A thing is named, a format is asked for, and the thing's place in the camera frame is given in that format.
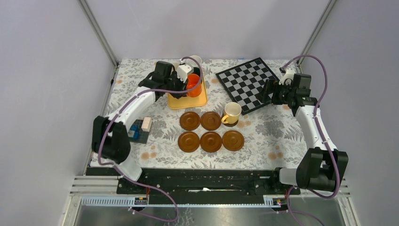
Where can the cream yellow mug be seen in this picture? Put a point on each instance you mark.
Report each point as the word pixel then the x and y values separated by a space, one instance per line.
pixel 232 111

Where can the yellow plastic tray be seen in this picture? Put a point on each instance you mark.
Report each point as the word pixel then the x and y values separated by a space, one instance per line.
pixel 196 98

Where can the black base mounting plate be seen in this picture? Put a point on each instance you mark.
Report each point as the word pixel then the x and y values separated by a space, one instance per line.
pixel 205 186

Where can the floral patterned tablecloth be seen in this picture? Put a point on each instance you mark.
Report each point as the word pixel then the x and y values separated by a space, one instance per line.
pixel 273 137

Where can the black and white chessboard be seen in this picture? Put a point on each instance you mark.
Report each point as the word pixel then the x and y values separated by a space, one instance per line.
pixel 245 81

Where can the aluminium frame rail left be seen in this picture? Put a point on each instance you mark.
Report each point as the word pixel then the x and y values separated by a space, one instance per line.
pixel 98 31

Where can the blue building block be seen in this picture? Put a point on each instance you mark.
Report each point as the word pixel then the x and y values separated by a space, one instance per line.
pixel 134 132

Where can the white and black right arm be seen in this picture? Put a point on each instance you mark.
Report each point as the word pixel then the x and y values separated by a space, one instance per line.
pixel 323 166

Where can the grey building block baseplate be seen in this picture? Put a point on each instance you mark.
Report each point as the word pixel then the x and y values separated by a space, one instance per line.
pixel 143 135

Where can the dark walnut wooden coaster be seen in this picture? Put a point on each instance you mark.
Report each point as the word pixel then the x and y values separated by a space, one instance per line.
pixel 230 124

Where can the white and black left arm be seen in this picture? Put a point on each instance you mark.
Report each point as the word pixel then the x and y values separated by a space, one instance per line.
pixel 110 138

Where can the brown coaster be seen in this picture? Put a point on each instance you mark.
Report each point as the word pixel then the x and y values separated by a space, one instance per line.
pixel 233 140
pixel 211 142
pixel 188 142
pixel 210 121
pixel 189 121

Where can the white mug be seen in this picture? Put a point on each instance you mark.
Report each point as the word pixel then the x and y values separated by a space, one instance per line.
pixel 194 61

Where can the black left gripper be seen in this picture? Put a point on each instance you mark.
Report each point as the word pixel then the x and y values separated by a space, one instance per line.
pixel 183 86

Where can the aluminium frame rail right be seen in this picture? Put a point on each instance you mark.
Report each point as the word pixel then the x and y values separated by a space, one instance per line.
pixel 323 18

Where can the beige building block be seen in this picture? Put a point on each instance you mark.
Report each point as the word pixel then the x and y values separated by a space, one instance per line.
pixel 146 124

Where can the aluminium frame rail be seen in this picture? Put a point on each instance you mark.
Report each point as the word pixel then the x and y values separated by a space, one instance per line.
pixel 98 31
pixel 323 18

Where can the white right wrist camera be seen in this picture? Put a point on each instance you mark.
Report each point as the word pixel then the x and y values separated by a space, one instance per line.
pixel 287 76

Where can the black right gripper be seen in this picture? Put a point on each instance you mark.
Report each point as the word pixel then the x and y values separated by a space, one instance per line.
pixel 272 85

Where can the orange cup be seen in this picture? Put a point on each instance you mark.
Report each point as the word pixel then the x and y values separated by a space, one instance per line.
pixel 194 87

